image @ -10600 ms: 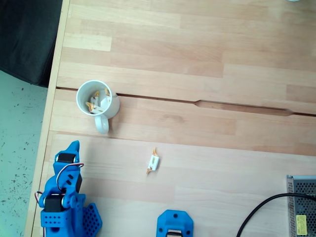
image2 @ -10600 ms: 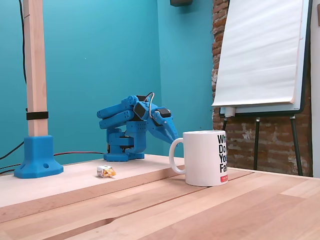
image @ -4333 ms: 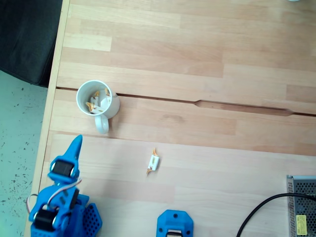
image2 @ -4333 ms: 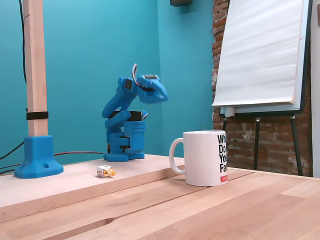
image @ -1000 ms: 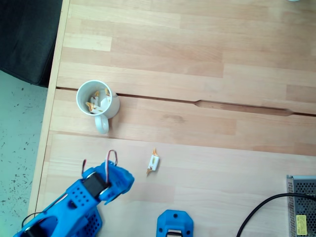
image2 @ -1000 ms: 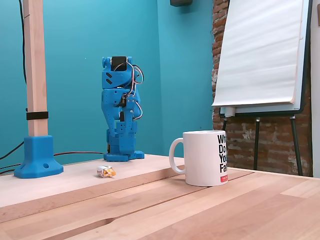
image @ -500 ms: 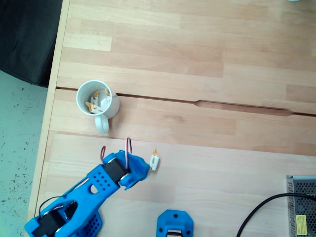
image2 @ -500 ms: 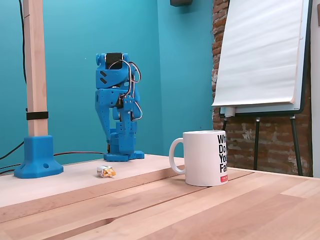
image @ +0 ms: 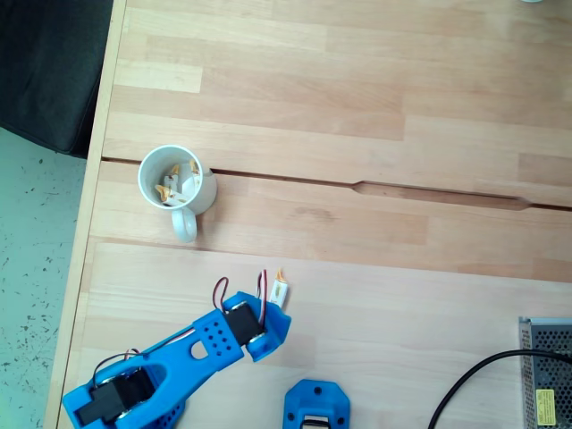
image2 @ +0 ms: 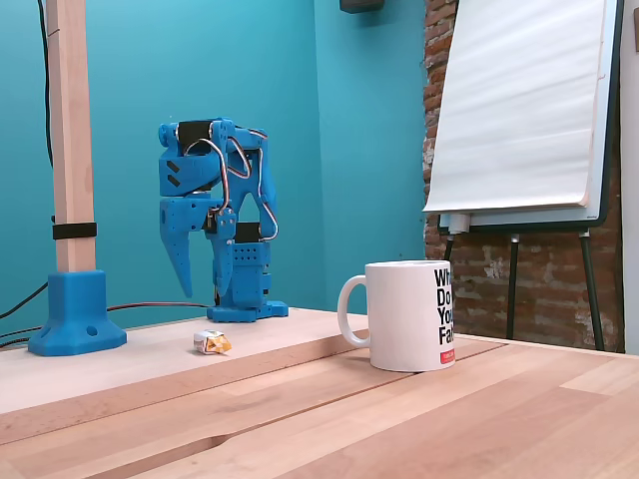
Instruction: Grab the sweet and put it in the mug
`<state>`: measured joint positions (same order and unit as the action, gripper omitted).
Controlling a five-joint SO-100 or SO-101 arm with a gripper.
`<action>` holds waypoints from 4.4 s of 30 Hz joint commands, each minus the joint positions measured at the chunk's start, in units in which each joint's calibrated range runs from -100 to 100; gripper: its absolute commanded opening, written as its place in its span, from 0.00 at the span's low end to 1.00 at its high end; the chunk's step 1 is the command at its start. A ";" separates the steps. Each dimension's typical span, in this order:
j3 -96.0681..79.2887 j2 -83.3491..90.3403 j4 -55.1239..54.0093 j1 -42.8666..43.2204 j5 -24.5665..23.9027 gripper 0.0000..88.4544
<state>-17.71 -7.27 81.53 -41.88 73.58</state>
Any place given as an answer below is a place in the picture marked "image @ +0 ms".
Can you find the dark grey sofa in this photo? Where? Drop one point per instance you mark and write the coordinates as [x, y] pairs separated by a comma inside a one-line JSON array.
[[44, 67]]

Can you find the perforated metal power supply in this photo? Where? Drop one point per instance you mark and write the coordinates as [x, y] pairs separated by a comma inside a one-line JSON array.
[[547, 357]]

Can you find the white mug black lettering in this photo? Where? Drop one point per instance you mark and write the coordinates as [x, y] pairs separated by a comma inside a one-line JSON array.
[[205, 192]]

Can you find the blue printed post base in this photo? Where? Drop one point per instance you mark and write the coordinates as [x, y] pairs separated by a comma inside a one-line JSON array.
[[317, 400]]

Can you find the white orange sweet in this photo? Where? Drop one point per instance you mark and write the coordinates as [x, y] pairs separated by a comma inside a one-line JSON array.
[[279, 290], [170, 179], [195, 176], [179, 196]]

